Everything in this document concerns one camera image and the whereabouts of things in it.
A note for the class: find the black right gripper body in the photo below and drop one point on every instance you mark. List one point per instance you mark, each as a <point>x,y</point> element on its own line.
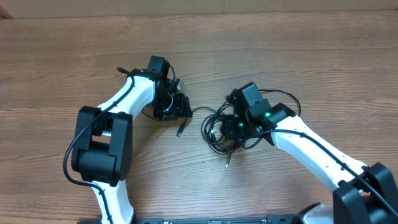
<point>229,129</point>

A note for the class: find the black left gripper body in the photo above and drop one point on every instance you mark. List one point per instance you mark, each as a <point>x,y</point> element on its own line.
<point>171,107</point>

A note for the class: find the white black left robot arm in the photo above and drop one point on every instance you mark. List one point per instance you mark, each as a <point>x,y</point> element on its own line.
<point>100,155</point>

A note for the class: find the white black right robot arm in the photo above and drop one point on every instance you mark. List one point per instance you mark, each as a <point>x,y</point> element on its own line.
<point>360,193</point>

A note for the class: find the brown cardboard backdrop panel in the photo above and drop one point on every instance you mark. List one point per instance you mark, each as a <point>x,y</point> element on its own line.
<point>29,9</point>

